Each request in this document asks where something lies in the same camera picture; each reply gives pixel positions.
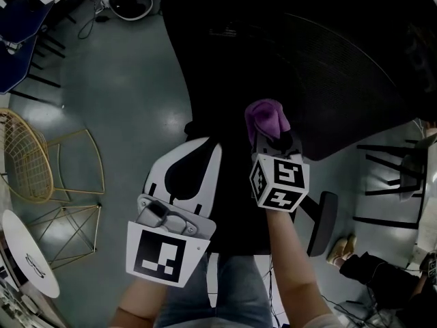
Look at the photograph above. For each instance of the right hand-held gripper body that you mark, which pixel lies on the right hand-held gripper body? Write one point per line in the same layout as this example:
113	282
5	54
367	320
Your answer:
286	179

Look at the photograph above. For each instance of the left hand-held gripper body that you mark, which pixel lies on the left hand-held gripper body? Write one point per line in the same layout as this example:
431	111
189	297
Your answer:
157	255

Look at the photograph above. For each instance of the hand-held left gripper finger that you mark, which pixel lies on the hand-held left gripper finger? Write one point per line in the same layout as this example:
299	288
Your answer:
155	174
211	188

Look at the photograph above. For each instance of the purple cloth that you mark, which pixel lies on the purple cloth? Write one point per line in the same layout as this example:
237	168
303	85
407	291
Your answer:
266	118

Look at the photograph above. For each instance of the black mesh office chair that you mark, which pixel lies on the black mesh office chair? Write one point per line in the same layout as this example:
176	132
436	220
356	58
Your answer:
307	63

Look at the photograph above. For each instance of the person's left forearm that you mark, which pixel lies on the person's left forearm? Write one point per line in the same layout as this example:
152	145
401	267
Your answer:
140	302

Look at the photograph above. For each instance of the person's right forearm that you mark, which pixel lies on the person's right forearm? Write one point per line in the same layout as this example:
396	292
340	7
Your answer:
290	268

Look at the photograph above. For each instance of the person's blue jeans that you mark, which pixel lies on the person's blue jeans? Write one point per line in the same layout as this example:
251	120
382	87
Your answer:
239	292

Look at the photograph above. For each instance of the black eyeglasses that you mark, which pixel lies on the black eyeglasses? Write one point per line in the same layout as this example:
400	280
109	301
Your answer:
34	265

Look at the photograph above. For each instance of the white round side table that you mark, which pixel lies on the white round side table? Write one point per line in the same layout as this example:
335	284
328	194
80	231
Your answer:
24	248

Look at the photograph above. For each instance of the person's white shirt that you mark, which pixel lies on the person's white shirt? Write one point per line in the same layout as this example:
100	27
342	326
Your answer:
329	321

